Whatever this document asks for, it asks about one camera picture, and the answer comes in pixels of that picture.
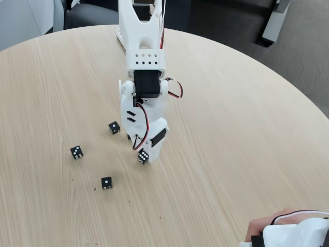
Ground white leader arm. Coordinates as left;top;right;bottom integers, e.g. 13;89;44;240
239;209;329;247

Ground person's hand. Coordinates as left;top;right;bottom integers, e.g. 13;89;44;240
245;207;300;243

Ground white cabinet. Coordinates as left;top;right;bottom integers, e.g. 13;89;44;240
0;0;65;51

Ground dark upholstered bench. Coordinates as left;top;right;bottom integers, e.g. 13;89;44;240
164;0;273;47

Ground dark grey chair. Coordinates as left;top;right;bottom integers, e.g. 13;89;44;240
63;2;121;30

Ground red black servo cable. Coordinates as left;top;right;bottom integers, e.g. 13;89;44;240
159;0;166;50
165;77;184;99
132;102;150;151

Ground grey table leg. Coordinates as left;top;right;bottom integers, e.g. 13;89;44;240
262;0;291;43

